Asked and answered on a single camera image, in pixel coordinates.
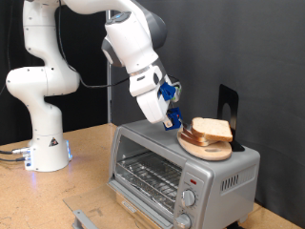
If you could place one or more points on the vertical metal pole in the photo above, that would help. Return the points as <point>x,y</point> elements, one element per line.
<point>109,105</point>

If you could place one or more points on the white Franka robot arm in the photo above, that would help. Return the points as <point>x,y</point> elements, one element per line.
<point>35,86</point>

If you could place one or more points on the black spatula with blue block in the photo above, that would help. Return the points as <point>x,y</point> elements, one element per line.
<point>174,116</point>

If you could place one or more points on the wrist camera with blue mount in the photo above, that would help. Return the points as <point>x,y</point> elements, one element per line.
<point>166,91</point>

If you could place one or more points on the silver oven knob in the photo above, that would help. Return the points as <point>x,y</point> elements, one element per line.
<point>183,221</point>
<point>188,197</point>

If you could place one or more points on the round wooden plate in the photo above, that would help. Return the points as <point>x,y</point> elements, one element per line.
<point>206,153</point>

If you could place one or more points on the black metal bookend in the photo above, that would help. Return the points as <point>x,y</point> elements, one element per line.
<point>235,105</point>

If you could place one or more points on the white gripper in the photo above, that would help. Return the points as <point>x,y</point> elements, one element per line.
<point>152,108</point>

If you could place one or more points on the silver toaster oven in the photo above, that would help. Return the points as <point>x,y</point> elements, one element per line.
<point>228,197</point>

